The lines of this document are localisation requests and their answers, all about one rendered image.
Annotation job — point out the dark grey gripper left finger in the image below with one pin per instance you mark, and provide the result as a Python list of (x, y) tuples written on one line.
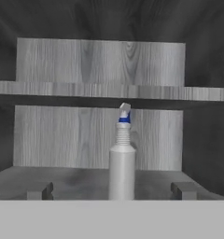
[(42, 192)]

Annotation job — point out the grey wooden cabinet shelf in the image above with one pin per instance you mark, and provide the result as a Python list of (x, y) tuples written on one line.
[(86, 89)]

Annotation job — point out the grey wooden cabinet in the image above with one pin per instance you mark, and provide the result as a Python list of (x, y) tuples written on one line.
[(54, 62)]

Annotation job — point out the white spray bottle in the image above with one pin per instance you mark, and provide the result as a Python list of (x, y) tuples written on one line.
[(122, 168)]

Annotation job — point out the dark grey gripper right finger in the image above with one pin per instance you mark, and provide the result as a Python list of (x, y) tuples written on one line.
[(182, 191)]

